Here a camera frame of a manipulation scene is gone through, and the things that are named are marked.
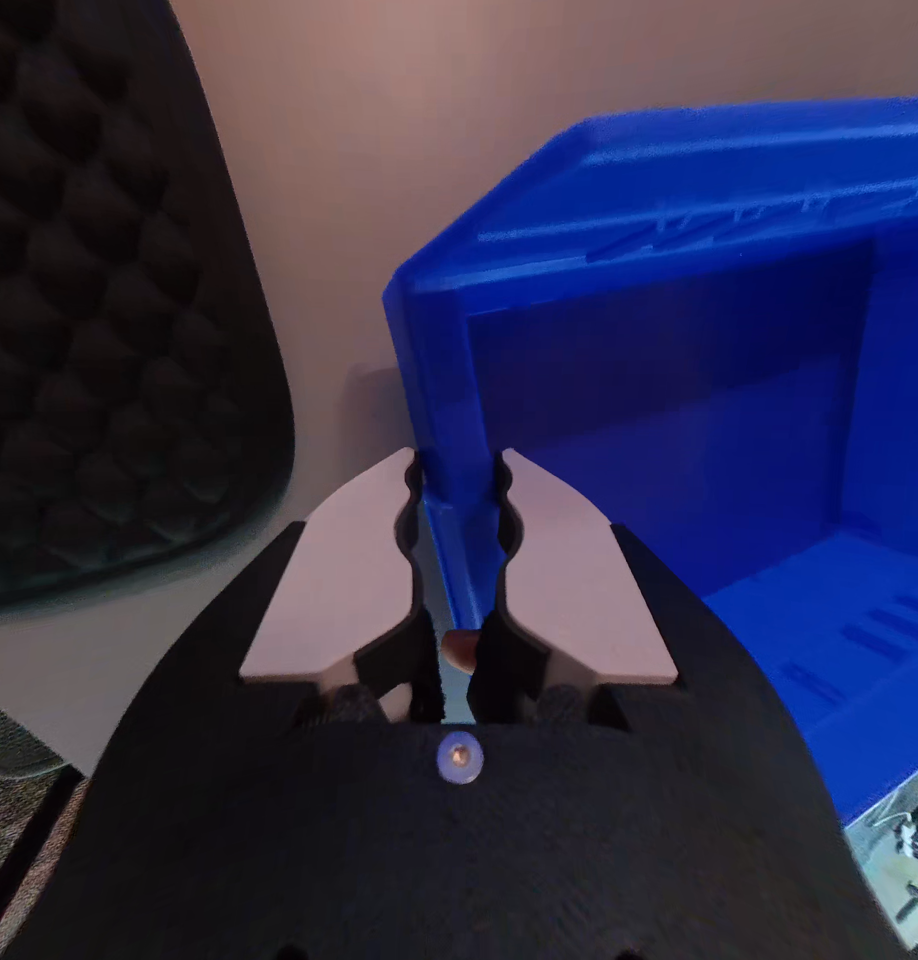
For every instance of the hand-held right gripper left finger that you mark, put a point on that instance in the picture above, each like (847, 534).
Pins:
(339, 585)

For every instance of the person's right hand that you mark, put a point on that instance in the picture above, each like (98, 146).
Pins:
(462, 649)

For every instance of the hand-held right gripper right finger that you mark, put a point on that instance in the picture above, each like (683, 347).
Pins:
(579, 592)

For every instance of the blue plastic bin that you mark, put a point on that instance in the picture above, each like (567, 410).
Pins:
(691, 412)

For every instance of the black dimpled cushion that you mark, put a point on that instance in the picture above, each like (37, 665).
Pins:
(91, 300)

